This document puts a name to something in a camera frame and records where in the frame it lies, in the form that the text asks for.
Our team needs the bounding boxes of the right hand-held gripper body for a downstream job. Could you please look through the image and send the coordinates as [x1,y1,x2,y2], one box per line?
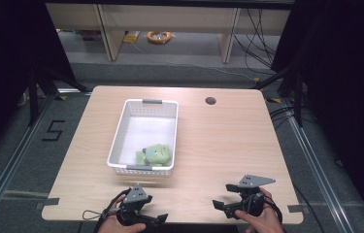
[226,174,277,218]

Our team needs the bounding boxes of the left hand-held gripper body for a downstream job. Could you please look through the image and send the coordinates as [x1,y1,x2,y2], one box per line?
[116,183,150,226]

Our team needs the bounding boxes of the green plush toy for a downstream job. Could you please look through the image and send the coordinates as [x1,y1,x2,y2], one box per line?
[135,144,173,168]

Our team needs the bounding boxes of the white perforated plastic basket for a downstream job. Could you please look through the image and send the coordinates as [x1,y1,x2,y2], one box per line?
[106,98,180,178]

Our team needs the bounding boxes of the person's right hand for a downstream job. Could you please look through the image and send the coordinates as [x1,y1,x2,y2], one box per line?
[234,187,285,233]

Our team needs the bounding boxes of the person's left hand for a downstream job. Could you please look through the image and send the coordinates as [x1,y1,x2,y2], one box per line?
[97,194,147,233]

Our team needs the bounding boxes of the grey tape strip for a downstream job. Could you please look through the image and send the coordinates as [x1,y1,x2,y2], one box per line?
[43,197,60,207]
[287,204,305,214]

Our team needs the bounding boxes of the black metal stand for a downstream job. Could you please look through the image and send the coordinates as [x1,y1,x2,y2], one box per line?
[26,63,88,127]
[250,62,304,128]

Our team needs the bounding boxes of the black curtain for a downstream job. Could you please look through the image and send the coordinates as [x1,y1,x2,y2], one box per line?
[270,0,364,233]
[0,0,77,169]

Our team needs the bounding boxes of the yellow packet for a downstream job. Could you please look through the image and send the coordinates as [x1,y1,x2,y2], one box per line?
[122,30,142,45]

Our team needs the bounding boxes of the right hand-held gripper cable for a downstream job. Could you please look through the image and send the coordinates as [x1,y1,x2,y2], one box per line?
[262,193,284,225]

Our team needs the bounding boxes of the hand-held gripper cable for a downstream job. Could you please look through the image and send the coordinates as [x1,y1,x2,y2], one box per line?
[82,189,129,233]
[262,193,284,225]

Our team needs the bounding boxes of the left hand-held gripper cable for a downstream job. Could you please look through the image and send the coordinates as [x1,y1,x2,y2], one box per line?
[82,189,129,233]

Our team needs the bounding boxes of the metal floor rail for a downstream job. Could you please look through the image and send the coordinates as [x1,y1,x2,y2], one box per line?
[0,92,56,227]
[281,98,356,233]

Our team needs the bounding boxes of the black floor cables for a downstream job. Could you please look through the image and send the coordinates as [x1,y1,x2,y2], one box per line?
[268,105,297,131]

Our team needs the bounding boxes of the bundle of black cables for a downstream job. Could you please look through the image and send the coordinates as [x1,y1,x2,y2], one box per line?
[233,8,279,76]

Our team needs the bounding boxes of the orange cable coil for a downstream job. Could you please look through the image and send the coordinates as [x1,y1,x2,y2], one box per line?
[146,30,173,45]

